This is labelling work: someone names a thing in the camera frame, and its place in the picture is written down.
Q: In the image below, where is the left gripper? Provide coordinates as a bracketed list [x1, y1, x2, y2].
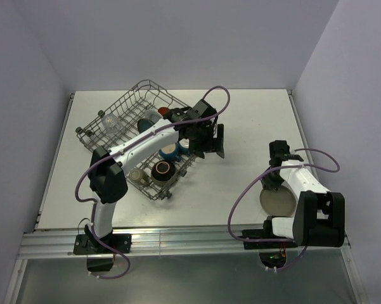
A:
[188, 123, 224, 159]

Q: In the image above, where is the grey ceramic plate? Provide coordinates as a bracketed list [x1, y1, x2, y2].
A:
[259, 186, 297, 217]

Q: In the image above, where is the teal and white bowl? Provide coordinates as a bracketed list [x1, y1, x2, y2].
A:
[178, 139, 190, 156]

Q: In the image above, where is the dark blue mug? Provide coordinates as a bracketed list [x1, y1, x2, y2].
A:
[158, 143, 181, 162]

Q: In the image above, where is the orange small plate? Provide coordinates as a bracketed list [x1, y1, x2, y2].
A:
[158, 107, 170, 116]

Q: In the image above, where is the light blue glass plate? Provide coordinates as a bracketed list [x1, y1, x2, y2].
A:
[144, 110, 162, 124]

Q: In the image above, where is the brown patterned bowl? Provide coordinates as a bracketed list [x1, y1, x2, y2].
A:
[151, 160, 176, 186]

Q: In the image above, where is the dark teal ceramic plate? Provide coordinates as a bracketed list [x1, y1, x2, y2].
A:
[137, 118, 155, 134]

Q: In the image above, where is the grey ceramic cup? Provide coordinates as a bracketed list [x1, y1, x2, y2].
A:
[129, 168, 150, 187]

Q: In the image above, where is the clear plastic cup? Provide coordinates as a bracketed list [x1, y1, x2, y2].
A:
[102, 113, 124, 136]

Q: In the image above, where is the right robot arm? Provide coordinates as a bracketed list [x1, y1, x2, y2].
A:
[261, 140, 345, 248]

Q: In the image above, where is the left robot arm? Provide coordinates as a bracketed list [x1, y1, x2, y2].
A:
[84, 99, 224, 253]

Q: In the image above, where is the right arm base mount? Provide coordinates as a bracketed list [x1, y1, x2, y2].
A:
[240, 229, 297, 250]

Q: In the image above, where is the grey wire dish rack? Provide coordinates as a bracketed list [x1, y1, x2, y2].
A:
[76, 80, 197, 200]

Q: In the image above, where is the aluminium mounting rail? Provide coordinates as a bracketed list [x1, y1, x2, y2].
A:
[18, 223, 351, 257]

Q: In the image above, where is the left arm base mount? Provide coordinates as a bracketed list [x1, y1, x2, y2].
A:
[72, 232, 132, 272]

